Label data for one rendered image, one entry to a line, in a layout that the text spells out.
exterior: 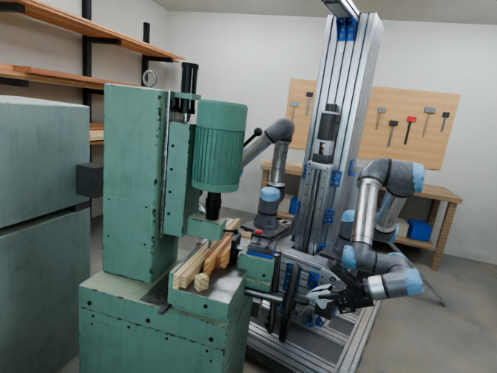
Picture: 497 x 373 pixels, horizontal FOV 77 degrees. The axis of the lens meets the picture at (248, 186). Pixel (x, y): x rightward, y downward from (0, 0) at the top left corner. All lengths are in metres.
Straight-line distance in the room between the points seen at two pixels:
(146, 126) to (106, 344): 0.82
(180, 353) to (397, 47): 4.00
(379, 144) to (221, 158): 3.43
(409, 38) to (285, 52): 1.46
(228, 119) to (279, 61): 3.47
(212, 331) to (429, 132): 3.77
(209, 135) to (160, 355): 0.79
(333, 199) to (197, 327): 1.09
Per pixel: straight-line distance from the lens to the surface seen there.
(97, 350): 1.45
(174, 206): 1.18
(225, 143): 1.05
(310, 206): 1.86
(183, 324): 1.18
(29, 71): 2.79
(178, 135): 1.12
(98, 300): 1.32
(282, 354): 1.98
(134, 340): 1.32
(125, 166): 1.20
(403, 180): 1.35
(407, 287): 1.10
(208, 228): 1.19
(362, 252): 1.17
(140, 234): 1.24
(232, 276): 1.18
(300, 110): 4.35
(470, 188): 4.65
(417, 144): 4.41
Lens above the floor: 1.49
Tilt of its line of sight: 14 degrees down
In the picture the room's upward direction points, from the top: 7 degrees clockwise
